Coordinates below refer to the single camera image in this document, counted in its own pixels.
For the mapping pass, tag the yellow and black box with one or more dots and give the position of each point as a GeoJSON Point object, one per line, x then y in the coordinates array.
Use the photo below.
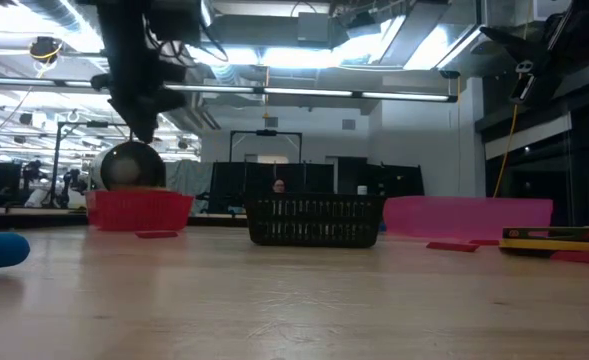
{"type": "Point", "coordinates": [554, 244]}

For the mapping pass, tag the person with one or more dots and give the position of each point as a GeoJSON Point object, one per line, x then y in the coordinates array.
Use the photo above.
{"type": "Point", "coordinates": [278, 186]}

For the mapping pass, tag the gray wall vent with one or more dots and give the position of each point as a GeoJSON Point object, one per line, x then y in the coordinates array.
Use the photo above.
{"type": "Point", "coordinates": [271, 122]}
{"type": "Point", "coordinates": [348, 124]}

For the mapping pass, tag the long ceiling light strip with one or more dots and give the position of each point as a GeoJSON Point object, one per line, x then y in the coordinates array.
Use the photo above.
{"type": "Point", "coordinates": [304, 92]}

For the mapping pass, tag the pink plastic tray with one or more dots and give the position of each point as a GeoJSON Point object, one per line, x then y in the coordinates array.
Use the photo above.
{"type": "Point", "coordinates": [464, 217]}

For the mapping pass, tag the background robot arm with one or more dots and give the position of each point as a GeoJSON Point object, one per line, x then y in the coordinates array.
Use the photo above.
{"type": "Point", "coordinates": [69, 182]}

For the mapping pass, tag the red eraser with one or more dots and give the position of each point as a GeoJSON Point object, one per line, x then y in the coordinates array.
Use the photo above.
{"type": "Point", "coordinates": [584, 258]}
{"type": "Point", "coordinates": [452, 246]}
{"type": "Point", "coordinates": [156, 234]}

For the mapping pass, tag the white cylinder with dark inside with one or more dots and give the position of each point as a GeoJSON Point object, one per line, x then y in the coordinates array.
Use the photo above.
{"type": "Point", "coordinates": [124, 170]}

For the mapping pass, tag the black stand frame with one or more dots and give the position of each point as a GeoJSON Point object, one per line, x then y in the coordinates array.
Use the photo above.
{"type": "Point", "coordinates": [56, 165]}
{"type": "Point", "coordinates": [266, 133]}

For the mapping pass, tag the gray ceiling unit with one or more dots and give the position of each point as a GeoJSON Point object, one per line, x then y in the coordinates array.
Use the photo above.
{"type": "Point", "coordinates": [314, 27]}

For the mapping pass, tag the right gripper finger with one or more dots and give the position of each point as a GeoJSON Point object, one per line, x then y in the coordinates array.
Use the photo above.
{"type": "Point", "coordinates": [514, 47]}

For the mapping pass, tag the black partition panels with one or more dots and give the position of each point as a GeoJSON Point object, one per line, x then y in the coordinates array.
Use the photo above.
{"type": "Point", "coordinates": [314, 177]}

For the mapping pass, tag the black plastic basket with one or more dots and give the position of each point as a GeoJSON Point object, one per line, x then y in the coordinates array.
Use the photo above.
{"type": "Point", "coordinates": [314, 241]}

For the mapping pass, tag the red plastic basket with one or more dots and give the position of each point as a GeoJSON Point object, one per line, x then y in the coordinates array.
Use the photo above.
{"type": "Point", "coordinates": [139, 212]}

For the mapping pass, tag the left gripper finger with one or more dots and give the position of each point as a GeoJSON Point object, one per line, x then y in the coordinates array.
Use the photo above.
{"type": "Point", "coordinates": [136, 122]}
{"type": "Point", "coordinates": [150, 122]}

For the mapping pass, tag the background wooden table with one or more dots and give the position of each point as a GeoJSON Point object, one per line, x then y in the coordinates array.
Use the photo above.
{"type": "Point", "coordinates": [34, 214]}

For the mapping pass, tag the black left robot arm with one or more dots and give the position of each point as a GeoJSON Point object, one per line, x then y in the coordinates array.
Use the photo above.
{"type": "Point", "coordinates": [124, 40]}

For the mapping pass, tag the gray cloth cover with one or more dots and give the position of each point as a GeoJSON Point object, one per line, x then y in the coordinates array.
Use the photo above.
{"type": "Point", "coordinates": [189, 180]}

